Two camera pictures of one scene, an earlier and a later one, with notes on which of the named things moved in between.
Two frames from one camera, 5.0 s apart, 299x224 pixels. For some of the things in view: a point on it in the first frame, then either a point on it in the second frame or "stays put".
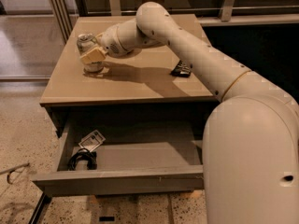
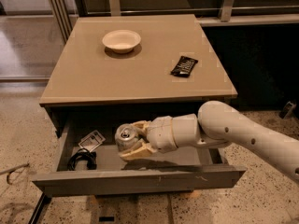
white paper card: (92, 141) stays put
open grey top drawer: (125, 157) stays put
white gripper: (109, 42) → (160, 133)
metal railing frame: (64, 5) stays put
